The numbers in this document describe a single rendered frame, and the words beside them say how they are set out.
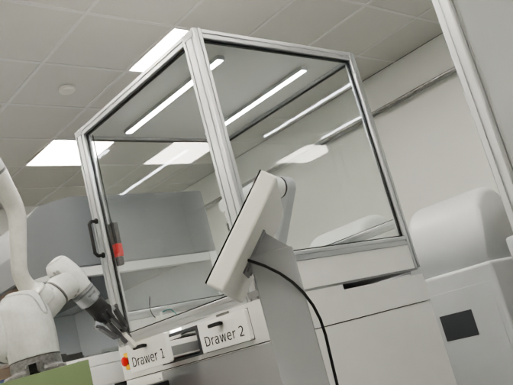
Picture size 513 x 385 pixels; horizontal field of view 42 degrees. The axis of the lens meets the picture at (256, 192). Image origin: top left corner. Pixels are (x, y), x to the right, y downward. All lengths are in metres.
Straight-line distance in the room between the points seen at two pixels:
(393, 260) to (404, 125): 3.04
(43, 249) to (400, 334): 1.76
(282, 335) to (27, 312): 0.83
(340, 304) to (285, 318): 0.83
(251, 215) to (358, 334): 1.11
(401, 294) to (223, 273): 1.39
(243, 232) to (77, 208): 2.08
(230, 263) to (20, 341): 0.81
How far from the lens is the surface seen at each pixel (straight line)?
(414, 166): 5.79
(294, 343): 1.79
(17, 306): 2.22
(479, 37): 1.80
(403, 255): 2.99
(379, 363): 2.70
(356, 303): 2.67
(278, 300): 1.80
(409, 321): 2.90
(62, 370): 2.12
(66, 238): 3.55
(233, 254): 1.63
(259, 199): 1.65
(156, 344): 2.62
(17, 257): 2.46
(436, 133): 5.68
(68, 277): 2.53
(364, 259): 2.78
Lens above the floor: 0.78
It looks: 13 degrees up
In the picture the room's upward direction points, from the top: 15 degrees counter-clockwise
